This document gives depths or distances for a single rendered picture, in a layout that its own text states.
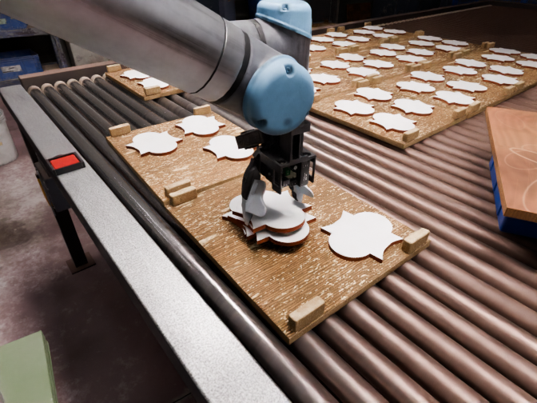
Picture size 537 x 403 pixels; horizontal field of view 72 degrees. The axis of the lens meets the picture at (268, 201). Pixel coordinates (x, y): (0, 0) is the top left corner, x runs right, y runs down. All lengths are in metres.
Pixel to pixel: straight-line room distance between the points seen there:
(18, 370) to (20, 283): 1.62
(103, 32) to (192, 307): 0.44
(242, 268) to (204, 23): 0.42
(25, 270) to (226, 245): 1.74
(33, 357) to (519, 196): 0.81
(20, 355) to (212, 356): 0.28
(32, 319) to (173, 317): 1.48
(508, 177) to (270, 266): 0.47
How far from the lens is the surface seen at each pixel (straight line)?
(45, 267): 2.30
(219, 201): 0.81
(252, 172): 0.62
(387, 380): 0.57
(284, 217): 0.67
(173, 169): 0.95
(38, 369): 0.66
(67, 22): 0.32
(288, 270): 0.64
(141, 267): 0.72
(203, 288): 0.66
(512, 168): 0.85
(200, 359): 0.57
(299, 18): 0.53
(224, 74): 0.35
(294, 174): 0.61
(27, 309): 2.12
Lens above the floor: 1.39
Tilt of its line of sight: 35 degrees down
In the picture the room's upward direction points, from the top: straight up
